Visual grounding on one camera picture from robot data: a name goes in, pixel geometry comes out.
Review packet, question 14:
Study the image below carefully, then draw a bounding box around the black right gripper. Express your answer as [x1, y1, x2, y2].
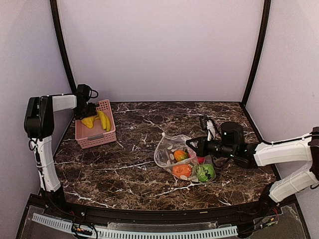
[186, 135, 236, 158]

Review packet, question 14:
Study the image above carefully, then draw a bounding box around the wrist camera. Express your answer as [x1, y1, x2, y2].
[198, 114, 244, 152]
[76, 84, 91, 103]

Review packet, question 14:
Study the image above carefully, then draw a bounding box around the clear zip top bag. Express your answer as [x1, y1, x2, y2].
[154, 133, 216, 184]

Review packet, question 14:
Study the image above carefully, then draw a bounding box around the pink perforated plastic basket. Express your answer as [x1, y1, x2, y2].
[75, 100, 117, 149]

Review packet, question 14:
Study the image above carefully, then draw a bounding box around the black front rail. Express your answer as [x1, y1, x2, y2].
[29, 195, 275, 226]

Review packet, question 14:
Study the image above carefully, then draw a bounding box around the green fake watermelon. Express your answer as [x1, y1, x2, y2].
[195, 163, 216, 183]

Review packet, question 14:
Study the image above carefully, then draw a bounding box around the yellow fake banana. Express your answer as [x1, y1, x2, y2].
[97, 111, 112, 132]

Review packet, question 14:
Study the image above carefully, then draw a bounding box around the black frame post left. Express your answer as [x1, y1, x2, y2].
[49, 0, 77, 93]

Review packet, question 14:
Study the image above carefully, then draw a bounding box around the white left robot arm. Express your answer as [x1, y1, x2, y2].
[24, 90, 97, 217]

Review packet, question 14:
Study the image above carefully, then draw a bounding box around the pink fake fruit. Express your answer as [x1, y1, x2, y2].
[188, 153, 205, 164]

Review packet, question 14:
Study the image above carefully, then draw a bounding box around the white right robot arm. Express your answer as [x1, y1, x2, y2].
[186, 122, 319, 216]

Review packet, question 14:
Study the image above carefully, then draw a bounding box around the orange fake fruit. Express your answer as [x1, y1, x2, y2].
[172, 164, 192, 180]

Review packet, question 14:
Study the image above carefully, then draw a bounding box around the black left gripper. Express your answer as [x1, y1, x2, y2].
[73, 102, 97, 120]

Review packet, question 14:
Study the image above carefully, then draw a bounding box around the black frame post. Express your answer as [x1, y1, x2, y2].
[49, 0, 77, 93]
[241, 0, 271, 108]

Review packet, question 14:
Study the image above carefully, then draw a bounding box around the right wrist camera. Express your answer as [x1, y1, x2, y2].
[198, 114, 244, 152]

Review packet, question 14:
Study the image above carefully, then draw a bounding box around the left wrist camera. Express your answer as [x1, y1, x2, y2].
[76, 84, 91, 103]

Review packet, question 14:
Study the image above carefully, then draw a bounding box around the black frame post right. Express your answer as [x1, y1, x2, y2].
[241, 0, 271, 108]

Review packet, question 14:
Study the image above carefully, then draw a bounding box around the yellow fake lemon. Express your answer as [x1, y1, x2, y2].
[81, 116, 99, 129]

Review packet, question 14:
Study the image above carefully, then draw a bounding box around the white slotted cable duct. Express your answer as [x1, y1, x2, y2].
[31, 213, 238, 239]

